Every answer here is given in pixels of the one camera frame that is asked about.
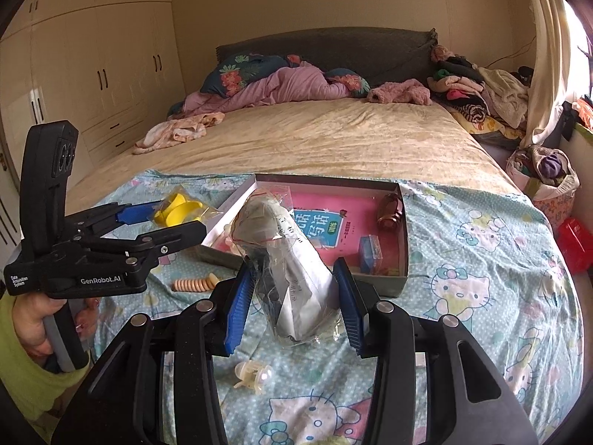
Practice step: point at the pink fuzzy garment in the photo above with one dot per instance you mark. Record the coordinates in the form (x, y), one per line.
(398, 92)

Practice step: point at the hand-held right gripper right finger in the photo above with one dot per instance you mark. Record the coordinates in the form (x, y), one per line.
(350, 306)

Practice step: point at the cream round hair clip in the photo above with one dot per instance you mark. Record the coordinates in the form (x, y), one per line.
(212, 280)

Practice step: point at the red box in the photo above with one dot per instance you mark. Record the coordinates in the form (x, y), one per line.
(577, 241)

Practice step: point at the person's left forearm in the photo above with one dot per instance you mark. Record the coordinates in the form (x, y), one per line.
(28, 380)

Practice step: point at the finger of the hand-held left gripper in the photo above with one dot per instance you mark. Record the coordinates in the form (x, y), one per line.
(134, 215)
(180, 234)

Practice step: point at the white flower hair clip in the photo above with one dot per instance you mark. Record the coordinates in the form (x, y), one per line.
(252, 375)

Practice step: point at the printed cartoon cat blanket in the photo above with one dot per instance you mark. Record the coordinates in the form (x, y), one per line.
(463, 287)

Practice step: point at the cream wardrobe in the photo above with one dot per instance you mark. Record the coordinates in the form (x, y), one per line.
(116, 55)

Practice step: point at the grey headboard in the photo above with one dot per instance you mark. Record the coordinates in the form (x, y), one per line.
(370, 51)

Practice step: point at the bagged yellow hoop earrings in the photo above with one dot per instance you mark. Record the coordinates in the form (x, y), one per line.
(178, 211)

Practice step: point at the cream floral garment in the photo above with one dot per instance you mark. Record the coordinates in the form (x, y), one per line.
(176, 132)

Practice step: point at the bag of clothes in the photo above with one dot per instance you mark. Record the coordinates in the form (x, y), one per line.
(546, 167)

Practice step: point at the pink book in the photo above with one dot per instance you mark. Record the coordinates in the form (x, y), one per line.
(324, 211)

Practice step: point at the pink quilt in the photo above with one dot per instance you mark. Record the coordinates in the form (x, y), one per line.
(287, 85)

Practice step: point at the dark floral pillow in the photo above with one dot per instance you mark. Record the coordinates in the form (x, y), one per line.
(231, 72)

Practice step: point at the pile of clothes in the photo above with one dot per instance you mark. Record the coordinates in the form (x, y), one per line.
(468, 92)

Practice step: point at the colourful cloth heap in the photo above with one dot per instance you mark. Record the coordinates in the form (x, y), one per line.
(583, 111)

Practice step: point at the person's left hand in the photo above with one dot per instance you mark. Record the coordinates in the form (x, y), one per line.
(32, 324)

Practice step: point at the grey cardboard box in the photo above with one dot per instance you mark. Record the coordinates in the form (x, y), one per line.
(384, 285)

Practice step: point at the cream curtain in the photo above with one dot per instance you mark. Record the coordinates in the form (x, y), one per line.
(549, 55)

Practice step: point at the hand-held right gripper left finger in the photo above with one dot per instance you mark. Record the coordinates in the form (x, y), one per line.
(238, 306)

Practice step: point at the clear bag with white paper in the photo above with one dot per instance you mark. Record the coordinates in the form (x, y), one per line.
(296, 278)

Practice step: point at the beige bedsheet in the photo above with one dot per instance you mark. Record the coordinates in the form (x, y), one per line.
(324, 139)

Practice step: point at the small blue box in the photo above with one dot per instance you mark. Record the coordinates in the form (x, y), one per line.
(370, 252)

